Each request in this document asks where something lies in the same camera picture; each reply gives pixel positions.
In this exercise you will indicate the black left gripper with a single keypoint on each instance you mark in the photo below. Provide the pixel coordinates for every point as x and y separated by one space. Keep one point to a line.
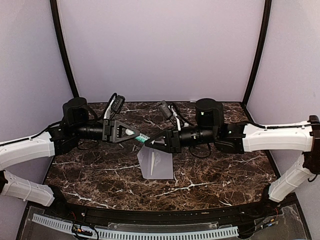
108 125

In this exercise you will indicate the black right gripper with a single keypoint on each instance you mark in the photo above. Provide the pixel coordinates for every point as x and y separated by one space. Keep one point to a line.
175 147

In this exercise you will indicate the cream lined letter paper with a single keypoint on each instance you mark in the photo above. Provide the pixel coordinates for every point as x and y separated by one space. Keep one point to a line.
152 163

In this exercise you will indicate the white green glue stick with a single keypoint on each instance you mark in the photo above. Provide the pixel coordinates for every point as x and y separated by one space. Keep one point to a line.
142 138

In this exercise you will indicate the grey paper envelope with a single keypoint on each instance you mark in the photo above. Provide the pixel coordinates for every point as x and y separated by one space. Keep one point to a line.
163 166

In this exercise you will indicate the clear glue stick cap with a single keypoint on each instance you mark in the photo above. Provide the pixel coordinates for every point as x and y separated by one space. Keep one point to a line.
129 132

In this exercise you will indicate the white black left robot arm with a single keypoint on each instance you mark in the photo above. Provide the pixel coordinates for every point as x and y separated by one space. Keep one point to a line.
79 122

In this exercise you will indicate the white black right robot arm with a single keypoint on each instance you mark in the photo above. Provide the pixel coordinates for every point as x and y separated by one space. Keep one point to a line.
242 137

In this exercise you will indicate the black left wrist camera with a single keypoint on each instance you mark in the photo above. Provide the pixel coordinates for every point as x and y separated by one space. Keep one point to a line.
113 106

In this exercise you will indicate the black front frame rail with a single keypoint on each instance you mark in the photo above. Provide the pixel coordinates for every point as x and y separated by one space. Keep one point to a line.
242 214

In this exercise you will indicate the white slotted cable duct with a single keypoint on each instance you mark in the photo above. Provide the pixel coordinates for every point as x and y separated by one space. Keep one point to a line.
121 231

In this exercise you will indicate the black left corner post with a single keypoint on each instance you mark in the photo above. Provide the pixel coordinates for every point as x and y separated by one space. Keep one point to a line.
62 47

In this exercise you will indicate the black corner post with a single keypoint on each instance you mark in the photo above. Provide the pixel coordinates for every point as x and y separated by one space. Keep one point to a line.
258 53
62 47

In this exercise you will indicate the black right corner post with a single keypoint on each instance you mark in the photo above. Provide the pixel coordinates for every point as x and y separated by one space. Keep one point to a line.
258 53

